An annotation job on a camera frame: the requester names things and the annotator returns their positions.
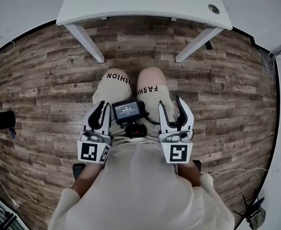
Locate person's beige printed shorts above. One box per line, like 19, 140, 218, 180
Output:
92, 72, 179, 146

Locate black metal railing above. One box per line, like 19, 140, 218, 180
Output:
0, 188, 24, 230

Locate tangled grey cable bundle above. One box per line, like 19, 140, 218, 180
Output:
251, 44, 281, 98

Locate person's beige t-shirt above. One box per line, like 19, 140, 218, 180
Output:
48, 141, 236, 230

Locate person's right forearm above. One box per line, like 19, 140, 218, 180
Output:
177, 161, 202, 188

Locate black tripod stand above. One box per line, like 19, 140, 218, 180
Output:
233, 195, 267, 230

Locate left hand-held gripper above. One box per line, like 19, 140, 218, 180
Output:
77, 101, 113, 164

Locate black device cable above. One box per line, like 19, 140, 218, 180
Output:
144, 113, 160, 126

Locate black waste bin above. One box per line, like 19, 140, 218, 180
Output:
0, 111, 16, 130

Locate black screen device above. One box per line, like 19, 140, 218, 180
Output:
112, 100, 147, 138

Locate person's left forearm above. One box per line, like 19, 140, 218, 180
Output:
71, 161, 104, 198

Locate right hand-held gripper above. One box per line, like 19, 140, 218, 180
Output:
157, 95, 195, 164

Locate round table cable grommet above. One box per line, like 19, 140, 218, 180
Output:
208, 3, 221, 15

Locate person's left leg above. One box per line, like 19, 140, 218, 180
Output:
107, 67, 128, 75

